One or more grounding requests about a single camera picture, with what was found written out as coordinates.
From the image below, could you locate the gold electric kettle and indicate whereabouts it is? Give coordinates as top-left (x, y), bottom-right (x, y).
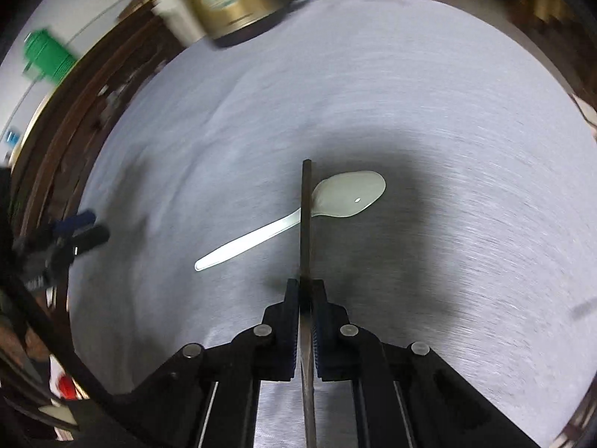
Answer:
top-left (179, 0), bottom-right (301, 48)

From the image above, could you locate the white chest freezer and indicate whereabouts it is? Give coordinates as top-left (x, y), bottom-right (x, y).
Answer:
top-left (153, 0), bottom-right (207, 44)

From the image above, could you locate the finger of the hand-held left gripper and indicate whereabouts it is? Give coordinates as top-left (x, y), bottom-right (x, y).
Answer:
top-left (53, 211), bottom-right (97, 240)
top-left (69, 225), bottom-right (111, 257)

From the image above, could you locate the black cable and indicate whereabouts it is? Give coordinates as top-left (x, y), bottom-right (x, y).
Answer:
top-left (0, 259), bottom-right (119, 404)

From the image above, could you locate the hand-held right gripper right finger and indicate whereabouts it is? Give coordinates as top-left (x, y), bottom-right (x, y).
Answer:
top-left (310, 279), bottom-right (542, 448)

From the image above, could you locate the green thermos flask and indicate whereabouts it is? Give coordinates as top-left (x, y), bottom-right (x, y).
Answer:
top-left (22, 29), bottom-right (78, 85)

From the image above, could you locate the white plastic spoon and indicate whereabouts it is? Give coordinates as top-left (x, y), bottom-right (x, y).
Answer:
top-left (195, 170), bottom-right (387, 273)

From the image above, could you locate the carved wooden sideboard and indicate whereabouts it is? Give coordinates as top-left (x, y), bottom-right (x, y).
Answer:
top-left (8, 4), bottom-right (188, 299)

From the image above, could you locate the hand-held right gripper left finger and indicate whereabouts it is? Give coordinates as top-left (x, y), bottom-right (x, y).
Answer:
top-left (125, 279), bottom-right (300, 448)

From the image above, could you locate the person's left hand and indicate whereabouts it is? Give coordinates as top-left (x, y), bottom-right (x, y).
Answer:
top-left (18, 324), bottom-right (50, 370)

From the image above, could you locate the metal chopstick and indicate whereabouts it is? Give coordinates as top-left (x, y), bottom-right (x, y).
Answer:
top-left (301, 159), bottom-right (319, 448)

